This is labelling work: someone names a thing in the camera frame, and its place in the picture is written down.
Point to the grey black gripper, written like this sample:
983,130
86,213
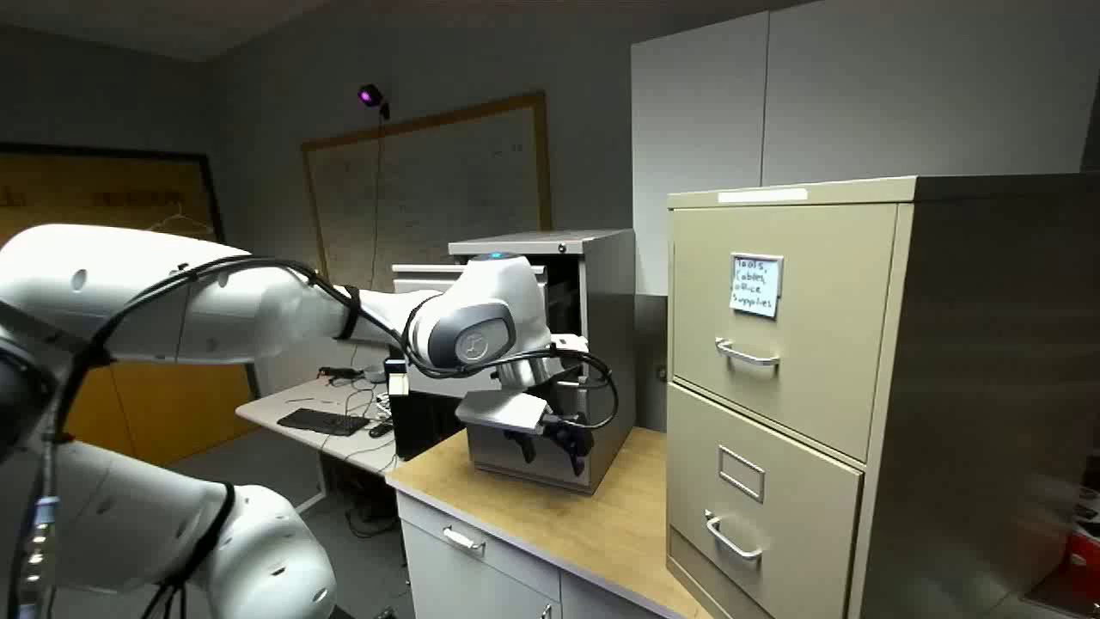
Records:
521,401

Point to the camera with purple light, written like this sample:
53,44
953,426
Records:
371,98

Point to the grey background desk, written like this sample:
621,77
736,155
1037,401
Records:
370,448

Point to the beige lower cabinet drawer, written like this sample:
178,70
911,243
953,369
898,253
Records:
760,527

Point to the black keyboard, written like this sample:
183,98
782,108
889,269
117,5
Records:
321,421

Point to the grey small drawer cabinet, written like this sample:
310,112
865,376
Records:
590,306

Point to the white paper label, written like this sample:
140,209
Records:
759,284

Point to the beige upper cabinet drawer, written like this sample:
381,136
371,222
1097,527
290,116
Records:
816,362

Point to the wood framed whiteboard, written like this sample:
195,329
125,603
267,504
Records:
406,190

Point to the beige filing cabinet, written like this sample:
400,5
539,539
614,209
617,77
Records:
989,385

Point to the wooden top white cabinet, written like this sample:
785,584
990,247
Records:
614,539

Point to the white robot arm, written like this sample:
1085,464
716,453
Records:
81,297

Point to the red object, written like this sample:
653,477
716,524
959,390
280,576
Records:
1085,563

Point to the beige cabinet drawer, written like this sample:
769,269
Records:
816,362
760,527

